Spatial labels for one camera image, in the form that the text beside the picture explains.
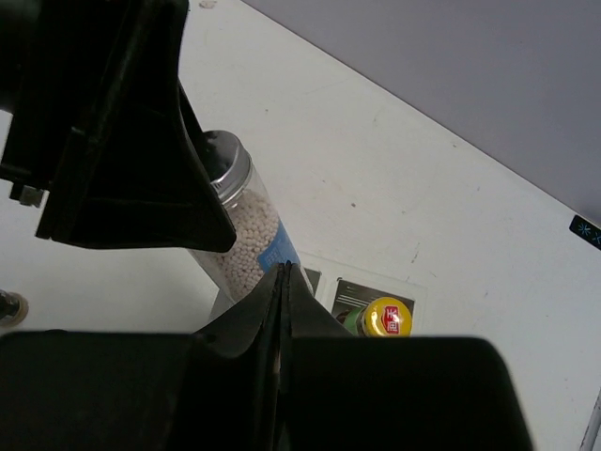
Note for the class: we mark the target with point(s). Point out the black-lid spice jar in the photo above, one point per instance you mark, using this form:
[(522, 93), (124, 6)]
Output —
[(14, 308)]

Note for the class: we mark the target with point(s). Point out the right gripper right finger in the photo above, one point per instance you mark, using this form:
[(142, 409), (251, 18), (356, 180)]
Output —
[(527, 378)]

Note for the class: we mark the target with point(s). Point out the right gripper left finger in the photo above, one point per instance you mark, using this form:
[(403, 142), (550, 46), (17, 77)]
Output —
[(215, 389)]

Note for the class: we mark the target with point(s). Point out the black and white organizer rack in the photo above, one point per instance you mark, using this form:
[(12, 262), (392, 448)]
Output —
[(335, 285)]

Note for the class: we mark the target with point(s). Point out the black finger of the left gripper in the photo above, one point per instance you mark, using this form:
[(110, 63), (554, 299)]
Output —
[(102, 135)]

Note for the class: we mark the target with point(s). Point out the red sauce bottle yellow cap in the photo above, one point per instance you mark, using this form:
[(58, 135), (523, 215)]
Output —
[(383, 317)]

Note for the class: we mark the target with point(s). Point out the blue table label right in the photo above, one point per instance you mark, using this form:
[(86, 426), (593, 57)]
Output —
[(586, 231)]

